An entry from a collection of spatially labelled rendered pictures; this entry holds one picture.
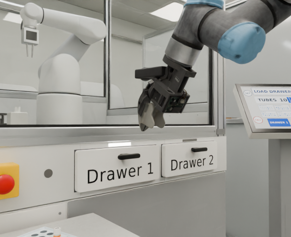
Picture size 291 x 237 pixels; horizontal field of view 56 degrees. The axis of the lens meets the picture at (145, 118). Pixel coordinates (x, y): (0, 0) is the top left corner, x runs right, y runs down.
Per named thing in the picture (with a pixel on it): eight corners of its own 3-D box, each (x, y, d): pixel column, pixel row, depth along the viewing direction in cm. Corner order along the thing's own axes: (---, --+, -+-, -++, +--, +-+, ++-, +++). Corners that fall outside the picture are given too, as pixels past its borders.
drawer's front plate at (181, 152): (217, 168, 110) (217, 141, 110) (165, 177, 91) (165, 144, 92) (213, 168, 111) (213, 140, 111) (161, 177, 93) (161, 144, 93)
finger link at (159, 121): (152, 141, 71) (166, 111, 67) (140, 128, 75) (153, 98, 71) (160, 140, 73) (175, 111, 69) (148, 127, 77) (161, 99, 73)
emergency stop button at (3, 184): (15, 193, 56) (15, 174, 57) (-7, 196, 54) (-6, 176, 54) (11, 190, 59) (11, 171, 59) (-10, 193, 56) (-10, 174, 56)
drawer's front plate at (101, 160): (159, 178, 90) (159, 145, 90) (77, 193, 71) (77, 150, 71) (155, 177, 91) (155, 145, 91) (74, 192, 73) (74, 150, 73)
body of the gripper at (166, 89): (158, 115, 63) (180, 68, 58) (139, 96, 69) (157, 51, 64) (181, 115, 68) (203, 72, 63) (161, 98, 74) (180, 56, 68)
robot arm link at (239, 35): (283, 7, 48) (237, -10, 55) (235, 43, 46) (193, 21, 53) (280, 43, 54) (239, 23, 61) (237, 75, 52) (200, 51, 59)
